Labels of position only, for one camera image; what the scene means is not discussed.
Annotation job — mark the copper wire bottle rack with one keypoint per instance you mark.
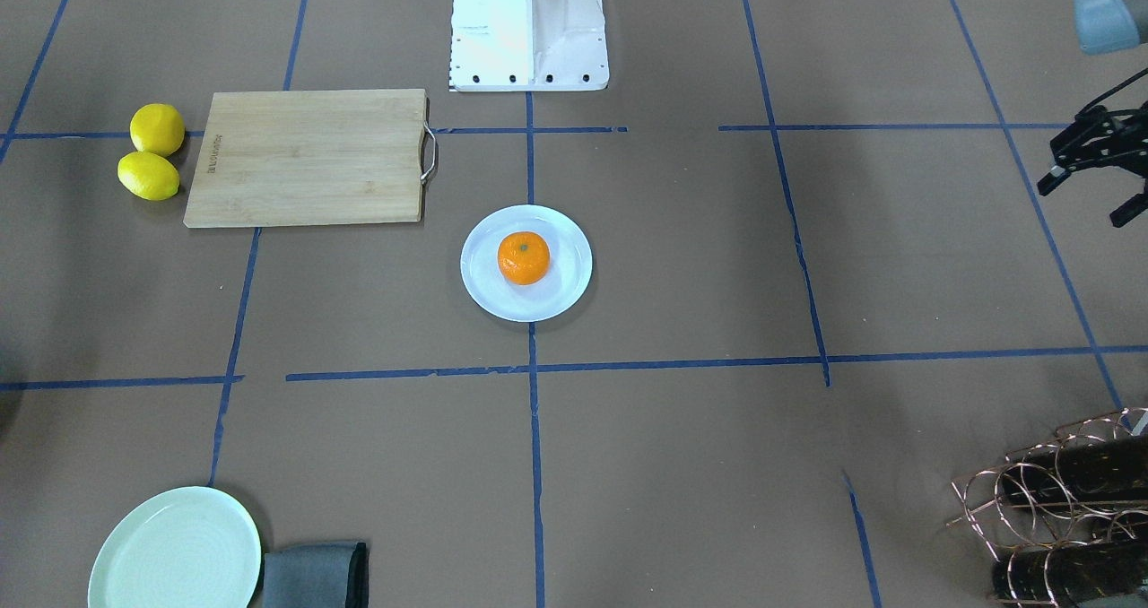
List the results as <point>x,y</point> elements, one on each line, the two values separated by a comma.
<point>1064,520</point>

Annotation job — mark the yellow lemon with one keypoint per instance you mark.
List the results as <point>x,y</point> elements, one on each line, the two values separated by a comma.
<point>158,129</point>
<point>148,176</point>

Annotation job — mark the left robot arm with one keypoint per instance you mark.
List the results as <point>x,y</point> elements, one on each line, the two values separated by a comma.
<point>1105,27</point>

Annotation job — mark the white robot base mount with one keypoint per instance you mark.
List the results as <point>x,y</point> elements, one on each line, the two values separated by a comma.
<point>528,46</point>

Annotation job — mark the grey folded cloth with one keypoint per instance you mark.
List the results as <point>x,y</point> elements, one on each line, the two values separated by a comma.
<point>334,574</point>

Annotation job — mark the bamboo cutting board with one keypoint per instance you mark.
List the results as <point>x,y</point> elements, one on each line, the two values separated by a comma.
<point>287,158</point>

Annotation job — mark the upper yellow lemon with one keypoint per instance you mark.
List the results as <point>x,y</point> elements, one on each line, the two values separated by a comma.
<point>148,176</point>

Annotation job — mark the light blue plate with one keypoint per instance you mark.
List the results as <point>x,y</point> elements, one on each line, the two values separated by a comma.
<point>568,275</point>

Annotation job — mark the light green plate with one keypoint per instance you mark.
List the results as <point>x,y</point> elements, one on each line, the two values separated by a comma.
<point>192,546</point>

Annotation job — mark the dark green wine bottle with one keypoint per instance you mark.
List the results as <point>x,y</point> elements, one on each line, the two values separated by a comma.
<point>1101,475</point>

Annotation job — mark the orange fruit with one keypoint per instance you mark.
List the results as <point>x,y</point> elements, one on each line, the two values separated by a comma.
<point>523,258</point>

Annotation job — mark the lower yellow lemon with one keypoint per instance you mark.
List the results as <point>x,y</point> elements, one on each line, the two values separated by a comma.
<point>158,129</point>

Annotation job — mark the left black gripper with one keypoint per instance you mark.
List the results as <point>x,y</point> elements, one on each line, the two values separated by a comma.
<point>1088,148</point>

